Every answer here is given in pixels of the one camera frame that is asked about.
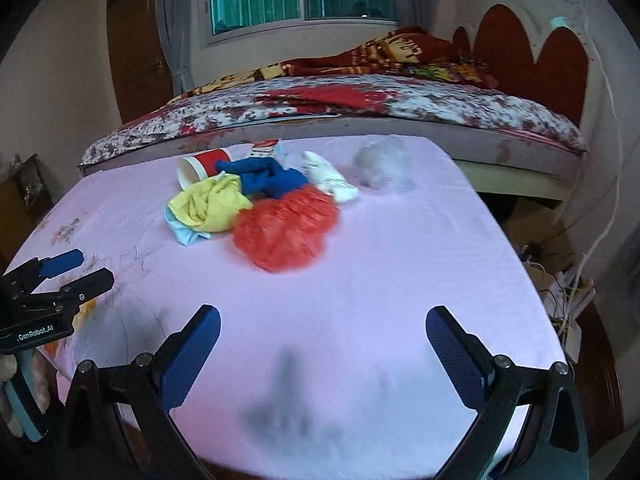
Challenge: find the brown wooden door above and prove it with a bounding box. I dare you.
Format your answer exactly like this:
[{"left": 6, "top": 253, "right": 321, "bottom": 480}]
[{"left": 106, "top": 0, "right": 172, "bottom": 122}]

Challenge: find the cardboard box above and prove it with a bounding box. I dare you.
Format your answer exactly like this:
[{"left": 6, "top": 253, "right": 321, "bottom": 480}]
[{"left": 501, "top": 197, "right": 577, "bottom": 273}]

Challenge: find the red heart headboard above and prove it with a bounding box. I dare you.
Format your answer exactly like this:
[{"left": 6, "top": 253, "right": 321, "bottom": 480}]
[{"left": 452, "top": 4, "right": 589, "bottom": 126}]

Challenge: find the bed with floral sheet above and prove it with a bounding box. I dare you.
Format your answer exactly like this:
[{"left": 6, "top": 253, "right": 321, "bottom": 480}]
[{"left": 78, "top": 75, "right": 588, "bottom": 183}]

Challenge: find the person left hand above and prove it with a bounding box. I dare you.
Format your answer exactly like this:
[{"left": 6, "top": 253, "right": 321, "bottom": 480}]
[{"left": 1, "top": 349, "right": 50, "bottom": 442}]

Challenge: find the red patterned blanket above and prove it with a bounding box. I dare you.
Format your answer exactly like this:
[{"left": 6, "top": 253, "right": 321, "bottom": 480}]
[{"left": 174, "top": 26, "right": 498, "bottom": 101}]

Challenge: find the white tissue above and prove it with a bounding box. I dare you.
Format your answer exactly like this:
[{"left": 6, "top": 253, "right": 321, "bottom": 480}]
[{"left": 300, "top": 151, "right": 359, "bottom": 205}]

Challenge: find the red plastic bag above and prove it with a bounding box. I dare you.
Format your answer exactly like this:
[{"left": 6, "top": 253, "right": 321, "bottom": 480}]
[{"left": 232, "top": 184, "right": 338, "bottom": 273}]

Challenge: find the yellow cloth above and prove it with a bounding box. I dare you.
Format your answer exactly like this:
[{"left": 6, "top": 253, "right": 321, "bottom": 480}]
[{"left": 165, "top": 172, "right": 253, "bottom": 246}]

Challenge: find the clear plastic bag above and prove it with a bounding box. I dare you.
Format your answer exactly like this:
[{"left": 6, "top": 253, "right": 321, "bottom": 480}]
[{"left": 352, "top": 136, "right": 414, "bottom": 193}]

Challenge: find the grey curtain left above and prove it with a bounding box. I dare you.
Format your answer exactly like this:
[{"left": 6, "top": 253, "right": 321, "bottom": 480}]
[{"left": 154, "top": 0, "right": 194, "bottom": 96}]

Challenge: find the white cable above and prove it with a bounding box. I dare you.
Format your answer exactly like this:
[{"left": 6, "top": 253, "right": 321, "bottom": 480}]
[{"left": 554, "top": 0, "right": 626, "bottom": 336}]

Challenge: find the blue cloth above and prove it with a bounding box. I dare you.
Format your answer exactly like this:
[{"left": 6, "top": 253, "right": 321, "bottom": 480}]
[{"left": 215, "top": 157, "right": 308, "bottom": 198}]

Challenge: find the red paper cup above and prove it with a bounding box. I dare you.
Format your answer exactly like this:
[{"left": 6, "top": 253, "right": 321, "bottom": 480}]
[{"left": 177, "top": 148, "right": 231, "bottom": 191}]

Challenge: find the red white milk carton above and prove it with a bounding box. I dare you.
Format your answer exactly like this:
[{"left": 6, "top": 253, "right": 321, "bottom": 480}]
[{"left": 250, "top": 139, "right": 281, "bottom": 158}]

